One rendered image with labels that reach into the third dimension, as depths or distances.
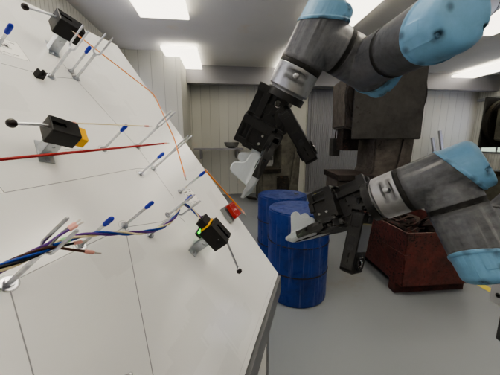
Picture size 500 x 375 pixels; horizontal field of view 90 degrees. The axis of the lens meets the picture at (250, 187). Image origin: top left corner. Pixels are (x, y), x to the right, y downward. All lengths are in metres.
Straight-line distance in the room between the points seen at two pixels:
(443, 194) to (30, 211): 0.59
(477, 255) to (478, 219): 0.05
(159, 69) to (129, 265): 5.00
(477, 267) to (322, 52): 0.38
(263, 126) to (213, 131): 5.96
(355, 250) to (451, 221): 0.15
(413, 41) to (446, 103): 8.50
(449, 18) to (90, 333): 0.57
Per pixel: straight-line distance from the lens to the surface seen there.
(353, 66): 0.48
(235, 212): 0.83
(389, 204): 0.46
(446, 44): 0.38
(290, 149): 5.64
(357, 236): 0.49
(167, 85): 5.29
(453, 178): 0.45
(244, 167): 0.48
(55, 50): 0.84
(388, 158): 4.13
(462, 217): 0.45
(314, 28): 0.47
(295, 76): 0.45
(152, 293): 0.51
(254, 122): 0.46
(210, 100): 6.49
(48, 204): 0.50
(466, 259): 0.46
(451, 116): 8.99
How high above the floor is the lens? 1.34
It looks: 10 degrees down
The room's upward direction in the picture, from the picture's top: straight up
